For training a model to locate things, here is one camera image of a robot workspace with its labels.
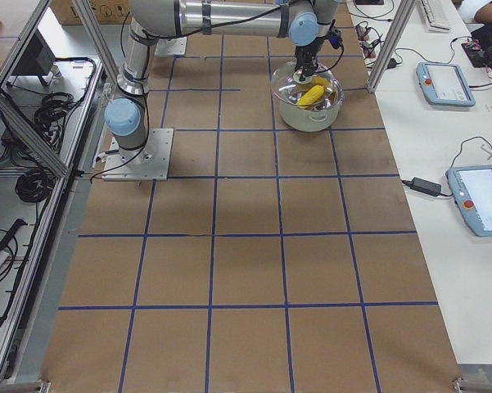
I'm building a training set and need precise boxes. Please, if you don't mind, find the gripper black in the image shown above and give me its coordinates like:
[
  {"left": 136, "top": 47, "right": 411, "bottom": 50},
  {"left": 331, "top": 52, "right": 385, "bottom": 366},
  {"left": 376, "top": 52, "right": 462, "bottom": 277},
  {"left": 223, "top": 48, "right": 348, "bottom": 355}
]
[{"left": 294, "top": 36, "right": 326, "bottom": 81}]

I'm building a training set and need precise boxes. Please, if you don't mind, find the yellow corn cob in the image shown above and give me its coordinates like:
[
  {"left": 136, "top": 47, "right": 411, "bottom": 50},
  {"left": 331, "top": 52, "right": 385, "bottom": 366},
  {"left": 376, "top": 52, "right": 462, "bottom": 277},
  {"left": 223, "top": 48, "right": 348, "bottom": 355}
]
[{"left": 296, "top": 84, "right": 325, "bottom": 108}]

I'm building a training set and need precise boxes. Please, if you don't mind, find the glass pot lid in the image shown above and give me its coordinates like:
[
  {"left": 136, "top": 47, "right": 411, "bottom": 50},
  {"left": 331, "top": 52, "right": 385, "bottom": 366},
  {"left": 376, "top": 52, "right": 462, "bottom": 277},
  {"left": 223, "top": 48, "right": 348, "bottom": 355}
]
[{"left": 271, "top": 61, "right": 336, "bottom": 105}]

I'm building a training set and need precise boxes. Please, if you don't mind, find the white steel cooking pot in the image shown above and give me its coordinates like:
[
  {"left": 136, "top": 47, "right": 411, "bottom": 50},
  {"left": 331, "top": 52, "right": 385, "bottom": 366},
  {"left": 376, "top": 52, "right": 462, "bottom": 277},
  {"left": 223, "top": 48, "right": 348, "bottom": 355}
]
[{"left": 278, "top": 79, "right": 345, "bottom": 132}]

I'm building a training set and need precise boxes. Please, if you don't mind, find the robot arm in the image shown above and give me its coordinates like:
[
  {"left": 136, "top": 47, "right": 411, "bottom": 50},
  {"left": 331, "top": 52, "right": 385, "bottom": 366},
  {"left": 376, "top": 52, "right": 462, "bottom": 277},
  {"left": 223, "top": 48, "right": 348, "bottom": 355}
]
[{"left": 105, "top": 1, "right": 341, "bottom": 169}]

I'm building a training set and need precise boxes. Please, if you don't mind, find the small usb adapter board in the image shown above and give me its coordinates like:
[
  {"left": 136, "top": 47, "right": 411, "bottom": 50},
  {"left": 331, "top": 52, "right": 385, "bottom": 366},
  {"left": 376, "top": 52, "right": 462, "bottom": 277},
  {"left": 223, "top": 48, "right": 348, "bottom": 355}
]
[{"left": 354, "top": 23, "right": 370, "bottom": 41}]

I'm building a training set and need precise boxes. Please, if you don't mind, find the far teach pendant tablet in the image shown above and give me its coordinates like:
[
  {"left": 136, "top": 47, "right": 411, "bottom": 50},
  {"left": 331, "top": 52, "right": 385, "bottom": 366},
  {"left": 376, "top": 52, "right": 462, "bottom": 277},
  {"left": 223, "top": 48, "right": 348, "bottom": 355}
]
[{"left": 416, "top": 62, "right": 476, "bottom": 107}]

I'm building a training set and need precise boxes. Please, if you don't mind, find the teach pendant tablet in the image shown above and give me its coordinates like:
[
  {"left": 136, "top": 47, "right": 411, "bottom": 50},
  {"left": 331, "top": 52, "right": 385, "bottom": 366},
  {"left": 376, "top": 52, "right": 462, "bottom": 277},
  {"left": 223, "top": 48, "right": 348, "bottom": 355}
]
[
  {"left": 446, "top": 165, "right": 492, "bottom": 237},
  {"left": 416, "top": 62, "right": 476, "bottom": 107}
]

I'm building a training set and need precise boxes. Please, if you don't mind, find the white keyboard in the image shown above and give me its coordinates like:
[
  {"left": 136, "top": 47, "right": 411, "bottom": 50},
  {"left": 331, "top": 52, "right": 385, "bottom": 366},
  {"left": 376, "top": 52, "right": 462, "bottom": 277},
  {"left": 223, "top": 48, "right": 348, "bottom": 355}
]
[{"left": 417, "top": 0, "right": 451, "bottom": 33}]

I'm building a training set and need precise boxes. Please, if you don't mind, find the black power adapter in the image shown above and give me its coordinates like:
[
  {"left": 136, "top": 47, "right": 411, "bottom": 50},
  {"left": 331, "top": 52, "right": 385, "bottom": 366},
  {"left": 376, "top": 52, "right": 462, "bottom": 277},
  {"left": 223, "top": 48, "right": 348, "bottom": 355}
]
[{"left": 409, "top": 177, "right": 441, "bottom": 197}]

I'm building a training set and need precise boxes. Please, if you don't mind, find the black electronics board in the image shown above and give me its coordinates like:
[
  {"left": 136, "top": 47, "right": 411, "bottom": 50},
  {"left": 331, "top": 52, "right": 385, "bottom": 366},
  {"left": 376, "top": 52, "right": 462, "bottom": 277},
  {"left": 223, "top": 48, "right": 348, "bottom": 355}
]
[{"left": 461, "top": 39, "right": 485, "bottom": 58}]

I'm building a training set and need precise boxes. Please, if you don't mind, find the brown paper table mat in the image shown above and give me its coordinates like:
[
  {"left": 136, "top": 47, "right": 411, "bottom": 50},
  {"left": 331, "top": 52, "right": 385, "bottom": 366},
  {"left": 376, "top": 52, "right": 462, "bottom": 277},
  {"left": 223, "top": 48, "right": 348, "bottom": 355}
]
[{"left": 42, "top": 6, "right": 458, "bottom": 392}]

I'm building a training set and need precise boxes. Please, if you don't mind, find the near teach pendant tablet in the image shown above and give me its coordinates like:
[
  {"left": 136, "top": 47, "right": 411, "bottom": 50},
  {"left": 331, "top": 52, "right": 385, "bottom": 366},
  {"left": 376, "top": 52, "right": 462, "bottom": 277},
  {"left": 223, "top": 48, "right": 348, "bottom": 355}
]
[{"left": 446, "top": 165, "right": 492, "bottom": 237}]

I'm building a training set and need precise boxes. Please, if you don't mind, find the aluminium frame post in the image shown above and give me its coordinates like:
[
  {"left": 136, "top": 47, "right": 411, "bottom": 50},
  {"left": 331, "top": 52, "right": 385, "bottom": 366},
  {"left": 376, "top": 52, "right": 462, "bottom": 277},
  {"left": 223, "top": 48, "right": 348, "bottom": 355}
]
[{"left": 367, "top": 0, "right": 416, "bottom": 93}]

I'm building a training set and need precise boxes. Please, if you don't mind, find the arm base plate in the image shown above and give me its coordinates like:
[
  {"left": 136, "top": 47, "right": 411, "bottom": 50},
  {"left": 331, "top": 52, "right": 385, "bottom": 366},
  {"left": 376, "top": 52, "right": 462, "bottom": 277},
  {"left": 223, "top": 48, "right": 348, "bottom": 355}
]
[
  {"left": 101, "top": 128, "right": 174, "bottom": 181},
  {"left": 155, "top": 38, "right": 187, "bottom": 57}
]

